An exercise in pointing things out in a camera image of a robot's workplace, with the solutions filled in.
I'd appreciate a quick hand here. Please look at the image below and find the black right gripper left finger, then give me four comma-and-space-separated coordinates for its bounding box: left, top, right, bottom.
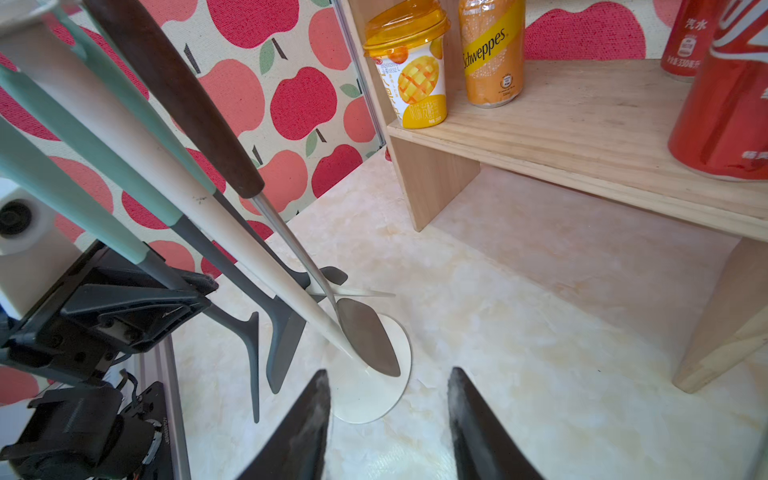
239, 369, 331, 479

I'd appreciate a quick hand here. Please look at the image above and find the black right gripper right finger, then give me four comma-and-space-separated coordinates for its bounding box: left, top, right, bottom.
448, 367, 543, 480

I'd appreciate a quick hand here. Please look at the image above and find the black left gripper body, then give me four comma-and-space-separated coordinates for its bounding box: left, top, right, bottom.
1, 241, 218, 384

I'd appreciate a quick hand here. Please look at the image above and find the steel spoon dark wooden handle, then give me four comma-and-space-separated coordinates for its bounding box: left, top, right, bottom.
85, 1, 401, 378

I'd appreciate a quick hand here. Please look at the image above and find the cream scraper green handle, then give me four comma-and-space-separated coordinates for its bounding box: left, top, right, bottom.
1, 67, 306, 393

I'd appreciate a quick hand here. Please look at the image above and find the grey spatula green handle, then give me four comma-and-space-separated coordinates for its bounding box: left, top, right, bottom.
1, 120, 260, 422

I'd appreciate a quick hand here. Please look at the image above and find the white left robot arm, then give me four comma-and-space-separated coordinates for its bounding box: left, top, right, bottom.
1, 242, 217, 479

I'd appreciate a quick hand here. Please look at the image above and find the white utensil rack stand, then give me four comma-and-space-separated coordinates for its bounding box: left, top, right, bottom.
1, 1, 412, 424

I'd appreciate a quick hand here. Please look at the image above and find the wooden two-tier shelf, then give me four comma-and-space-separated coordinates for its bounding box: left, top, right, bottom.
348, 1, 767, 393

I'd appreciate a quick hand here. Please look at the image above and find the red cola can front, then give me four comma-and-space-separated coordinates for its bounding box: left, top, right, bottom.
668, 0, 767, 181

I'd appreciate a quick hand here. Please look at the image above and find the red cola can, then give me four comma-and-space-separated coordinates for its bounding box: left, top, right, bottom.
668, 0, 767, 181
660, 0, 725, 82

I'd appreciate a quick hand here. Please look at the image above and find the yellow mango cup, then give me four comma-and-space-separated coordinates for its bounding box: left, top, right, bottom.
363, 1, 450, 129

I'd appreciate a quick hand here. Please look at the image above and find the orange soda can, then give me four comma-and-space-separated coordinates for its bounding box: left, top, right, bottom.
458, 0, 526, 108

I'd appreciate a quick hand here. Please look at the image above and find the red cola can back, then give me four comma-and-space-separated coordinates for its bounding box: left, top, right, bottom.
660, 0, 725, 82

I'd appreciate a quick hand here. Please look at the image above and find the aluminium frame post left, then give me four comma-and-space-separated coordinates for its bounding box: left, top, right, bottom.
332, 0, 387, 147

